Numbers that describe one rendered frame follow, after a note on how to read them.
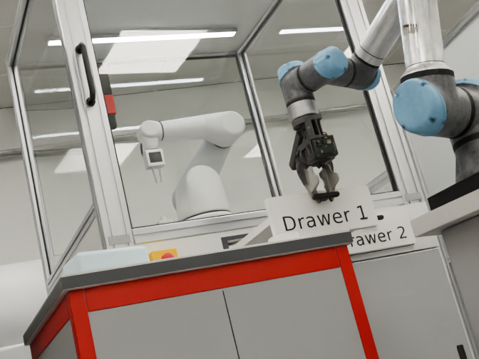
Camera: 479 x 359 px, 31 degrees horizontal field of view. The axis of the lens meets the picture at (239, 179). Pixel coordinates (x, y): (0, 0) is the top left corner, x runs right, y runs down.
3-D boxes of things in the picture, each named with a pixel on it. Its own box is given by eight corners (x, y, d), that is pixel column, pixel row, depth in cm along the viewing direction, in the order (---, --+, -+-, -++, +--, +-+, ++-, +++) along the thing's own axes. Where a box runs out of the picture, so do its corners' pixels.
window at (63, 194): (100, 201, 234) (45, -67, 258) (98, 201, 234) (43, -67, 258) (53, 278, 310) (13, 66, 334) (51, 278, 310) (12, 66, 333)
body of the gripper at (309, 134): (313, 159, 207) (300, 114, 210) (299, 172, 214) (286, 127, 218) (340, 156, 210) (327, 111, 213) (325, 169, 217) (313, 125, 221)
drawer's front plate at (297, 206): (379, 224, 217) (367, 184, 220) (277, 241, 205) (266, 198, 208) (376, 226, 218) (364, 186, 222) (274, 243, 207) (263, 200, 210)
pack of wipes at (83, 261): (133, 278, 177) (129, 257, 178) (152, 265, 169) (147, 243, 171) (64, 287, 169) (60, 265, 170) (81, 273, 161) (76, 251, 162)
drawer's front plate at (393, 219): (416, 242, 258) (405, 208, 261) (333, 257, 246) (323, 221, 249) (413, 244, 259) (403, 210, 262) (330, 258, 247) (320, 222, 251)
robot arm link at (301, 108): (281, 112, 219) (310, 110, 222) (286, 129, 218) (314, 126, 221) (294, 100, 212) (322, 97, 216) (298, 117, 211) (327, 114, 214)
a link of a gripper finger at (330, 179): (339, 195, 208) (325, 161, 210) (328, 203, 213) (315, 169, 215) (350, 192, 209) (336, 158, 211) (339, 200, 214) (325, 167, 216)
